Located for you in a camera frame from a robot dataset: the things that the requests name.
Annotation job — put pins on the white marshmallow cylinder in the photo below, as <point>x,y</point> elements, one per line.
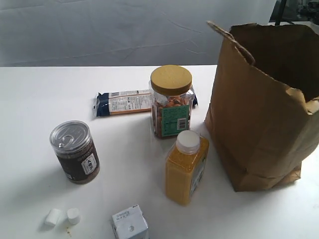
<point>73,216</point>
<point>52,217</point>

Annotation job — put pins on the yellow grain bottle white cap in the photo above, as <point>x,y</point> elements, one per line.
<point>185,165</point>

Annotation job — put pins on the black stand in background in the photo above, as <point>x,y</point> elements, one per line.
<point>296,10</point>

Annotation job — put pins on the white blue carton box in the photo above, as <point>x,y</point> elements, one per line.
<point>130,224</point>

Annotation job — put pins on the right white marshmallow cylinder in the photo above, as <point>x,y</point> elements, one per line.
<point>73,216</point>

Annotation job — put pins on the blue white noodle packet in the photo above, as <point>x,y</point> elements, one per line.
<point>125,102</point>

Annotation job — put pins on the dark clear pull-tab can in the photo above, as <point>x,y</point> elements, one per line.
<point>74,147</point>

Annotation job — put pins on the large brown paper bag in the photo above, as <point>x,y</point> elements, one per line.
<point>263,115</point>

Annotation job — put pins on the left white marshmallow cylinder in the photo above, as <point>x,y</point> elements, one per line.
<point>52,217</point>

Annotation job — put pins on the clear nut jar yellow lid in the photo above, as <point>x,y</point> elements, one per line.
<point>172,97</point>

